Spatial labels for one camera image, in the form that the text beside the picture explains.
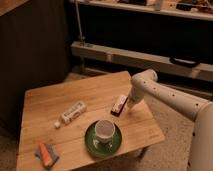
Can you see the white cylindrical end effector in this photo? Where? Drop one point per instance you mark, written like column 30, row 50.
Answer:
column 135, row 96

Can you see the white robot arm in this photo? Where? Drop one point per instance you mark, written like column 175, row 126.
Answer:
column 198, row 110

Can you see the white cup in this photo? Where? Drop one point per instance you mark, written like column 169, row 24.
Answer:
column 104, row 131

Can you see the white tube bottle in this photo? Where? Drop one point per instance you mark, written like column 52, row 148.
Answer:
column 71, row 113

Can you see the green saucer plate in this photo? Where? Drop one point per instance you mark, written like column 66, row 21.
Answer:
column 98, row 149

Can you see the wooden shelf rack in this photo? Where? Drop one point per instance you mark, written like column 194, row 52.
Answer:
column 144, row 37

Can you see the metal vertical pole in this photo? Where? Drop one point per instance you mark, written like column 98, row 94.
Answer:
column 81, row 37

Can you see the orange and blue sponge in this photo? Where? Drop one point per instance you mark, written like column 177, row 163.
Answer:
column 46, row 155

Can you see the black handle on shelf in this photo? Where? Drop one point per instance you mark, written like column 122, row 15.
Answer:
column 184, row 63

